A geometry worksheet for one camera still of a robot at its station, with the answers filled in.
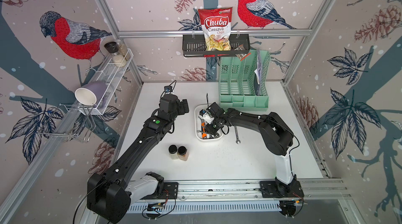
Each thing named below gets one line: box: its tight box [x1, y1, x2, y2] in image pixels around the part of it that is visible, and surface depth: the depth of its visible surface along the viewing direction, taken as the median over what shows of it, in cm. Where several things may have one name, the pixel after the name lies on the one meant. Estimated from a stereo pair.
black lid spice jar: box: [168, 144, 179, 160], surface depth 79 cm
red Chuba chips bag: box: [197, 7, 233, 51], surface depth 84 cm
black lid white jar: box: [104, 41, 128, 67], surface depth 83 cm
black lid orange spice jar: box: [177, 145, 189, 162], surface depth 78 cm
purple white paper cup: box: [74, 81, 108, 106], surface depth 63 cm
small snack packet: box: [234, 43, 252, 62], surface depth 92 cm
